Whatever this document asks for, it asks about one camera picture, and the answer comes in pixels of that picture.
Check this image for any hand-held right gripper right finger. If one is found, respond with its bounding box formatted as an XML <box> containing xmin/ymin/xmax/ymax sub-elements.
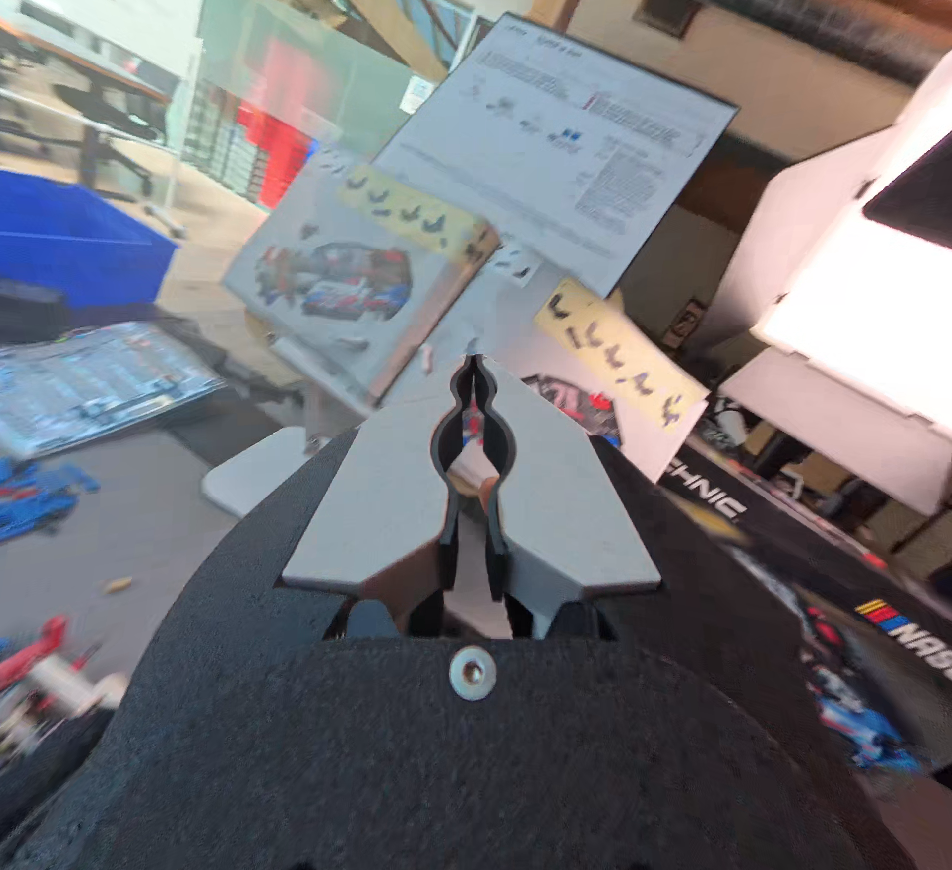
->
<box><xmin>476</xmin><ymin>355</ymin><xmax>663</xmax><ymax>637</ymax></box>

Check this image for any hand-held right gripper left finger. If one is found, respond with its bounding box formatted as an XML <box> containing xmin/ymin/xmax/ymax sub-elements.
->
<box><xmin>281</xmin><ymin>355</ymin><xmax>477</xmax><ymax>634</ymax></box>

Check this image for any toy race car model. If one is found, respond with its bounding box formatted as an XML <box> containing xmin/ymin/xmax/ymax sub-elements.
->
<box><xmin>0</xmin><ymin>613</ymin><xmax>132</xmax><ymax>761</ymax></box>

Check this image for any grey desk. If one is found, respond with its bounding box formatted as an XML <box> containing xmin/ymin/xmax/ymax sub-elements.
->
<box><xmin>0</xmin><ymin>394</ymin><xmax>321</xmax><ymax>670</ymax></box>

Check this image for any white monitor stand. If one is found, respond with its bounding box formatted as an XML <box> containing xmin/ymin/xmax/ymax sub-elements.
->
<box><xmin>201</xmin><ymin>334</ymin><xmax>367</xmax><ymax>521</ymax></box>

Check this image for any instruction booklet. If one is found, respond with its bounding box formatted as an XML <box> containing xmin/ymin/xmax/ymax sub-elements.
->
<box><xmin>222</xmin><ymin>148</ymin><xmax>711</xmax><ymax>484</ymax></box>

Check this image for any black product box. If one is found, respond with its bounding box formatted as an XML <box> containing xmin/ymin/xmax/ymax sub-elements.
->
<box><xmin>654</xmin><ymin>438</ymin><xmax>952</xmax><ymax>791</ymax></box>

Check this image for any holographic sticker sheet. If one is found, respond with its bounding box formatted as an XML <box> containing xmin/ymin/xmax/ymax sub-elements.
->
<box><xmin>0</xmin><ymin>321</ymin><xmax>228</xmax><ymax>462</ymax></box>

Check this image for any pile of blue pins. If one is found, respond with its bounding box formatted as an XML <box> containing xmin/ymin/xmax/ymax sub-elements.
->
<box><xmin>0</xmin><ymin>457</ymin><xmax>101</xmax><ymax>544</ymax></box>

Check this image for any white light panel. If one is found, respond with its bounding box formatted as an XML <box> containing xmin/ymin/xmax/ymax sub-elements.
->
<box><xmin>714</xmin><ymin>52</ymin><xmax>952</xmax><ymax>514</ymax></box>

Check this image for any stack of red and blue bins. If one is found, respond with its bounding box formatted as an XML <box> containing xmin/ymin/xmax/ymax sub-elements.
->
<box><xmin>186</xmin><ymin>40</ymin><xmax>321</xmax><ymax>210</ymax></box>

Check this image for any blue plastic bin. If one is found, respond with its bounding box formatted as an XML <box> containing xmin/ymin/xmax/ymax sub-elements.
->
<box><xmin>0</xmin><ymin>169</ymin><xmax>179</xmax><ymax>309</ymax></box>

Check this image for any black office chair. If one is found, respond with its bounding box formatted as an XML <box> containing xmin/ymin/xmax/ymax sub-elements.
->
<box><xmin>52</xmin><ymin>83</ymin><xmax>169</xmax><ymax>203</ymax></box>

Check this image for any wooden long table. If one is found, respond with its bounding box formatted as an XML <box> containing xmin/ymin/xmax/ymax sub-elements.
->
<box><xmin>0</xmin><ymin>14</ymin><xmax>174</xmax><ymax>106</ymax></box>

